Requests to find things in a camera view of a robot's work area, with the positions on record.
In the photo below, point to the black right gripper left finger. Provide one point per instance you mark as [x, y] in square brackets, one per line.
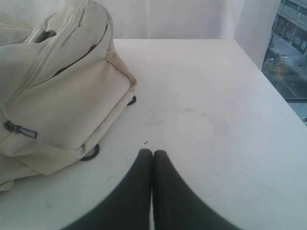
[127, 207]

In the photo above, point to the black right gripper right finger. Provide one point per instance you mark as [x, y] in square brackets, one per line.
[175, 205]

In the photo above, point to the cream satin duffel bag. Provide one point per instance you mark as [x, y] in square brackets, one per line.
[62, 86]

